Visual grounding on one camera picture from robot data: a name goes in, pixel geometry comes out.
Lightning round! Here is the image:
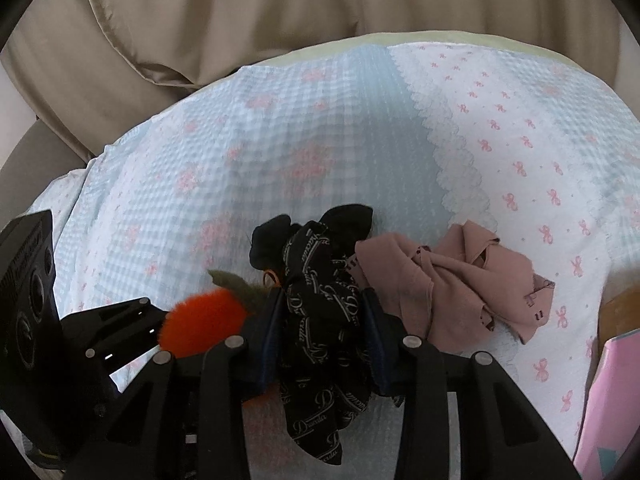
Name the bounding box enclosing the blue pink checked bedsheet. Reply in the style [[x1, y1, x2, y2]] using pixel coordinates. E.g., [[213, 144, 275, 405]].
[[34, 42, 639, 478]]

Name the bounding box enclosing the grey sofa headboard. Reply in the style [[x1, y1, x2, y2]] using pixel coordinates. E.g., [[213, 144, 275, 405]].
[[1, 119, 96, 228]]

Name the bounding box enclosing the orange fur pompom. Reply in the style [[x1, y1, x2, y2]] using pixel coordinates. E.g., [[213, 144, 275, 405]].
[[158, 270, 280, 358]]

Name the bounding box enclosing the pink cardboard box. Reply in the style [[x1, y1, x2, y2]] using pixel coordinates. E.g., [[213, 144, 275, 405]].
[[572, 286, 640, 480]]

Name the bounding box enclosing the black printed scrunchie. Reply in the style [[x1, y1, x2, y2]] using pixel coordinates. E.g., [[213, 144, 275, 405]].
[[271, 219, 407, 466]]

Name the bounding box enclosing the green mattress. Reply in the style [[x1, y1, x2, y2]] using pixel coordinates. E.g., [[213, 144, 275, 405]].
[[255, 30, 579, 68]]

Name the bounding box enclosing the beige curtain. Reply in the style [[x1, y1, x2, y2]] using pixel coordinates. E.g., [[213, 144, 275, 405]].
[[1, 0, 620, 155]]

